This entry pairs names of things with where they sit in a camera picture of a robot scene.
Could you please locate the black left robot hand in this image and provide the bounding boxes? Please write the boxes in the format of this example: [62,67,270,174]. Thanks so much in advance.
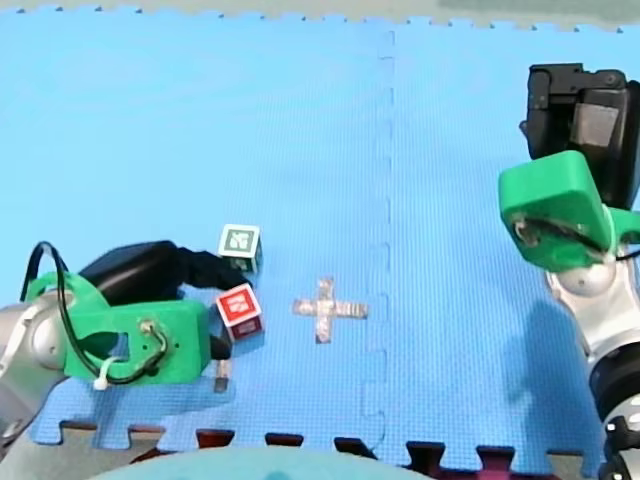
[78,240,254,362]

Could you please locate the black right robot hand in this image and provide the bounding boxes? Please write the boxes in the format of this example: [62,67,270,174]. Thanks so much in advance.
[518,62,640,212]

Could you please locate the red cube white marks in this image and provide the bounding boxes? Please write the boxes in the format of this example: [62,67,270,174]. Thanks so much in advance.
[214,282,265,343]

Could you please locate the green cube white marks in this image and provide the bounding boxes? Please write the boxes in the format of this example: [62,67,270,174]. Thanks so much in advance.
[217,223,264,275]

